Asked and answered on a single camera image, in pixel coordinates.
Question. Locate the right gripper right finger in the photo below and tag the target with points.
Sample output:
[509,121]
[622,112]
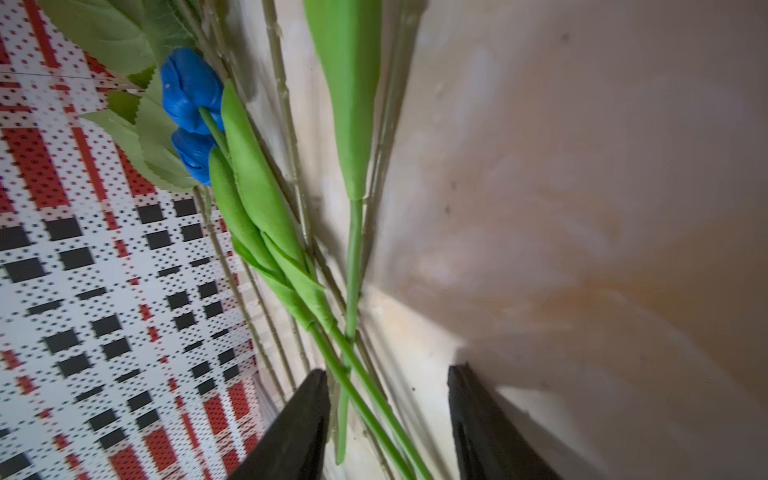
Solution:
[488,446]

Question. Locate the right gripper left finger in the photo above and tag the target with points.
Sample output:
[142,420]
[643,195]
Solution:
[294,445]

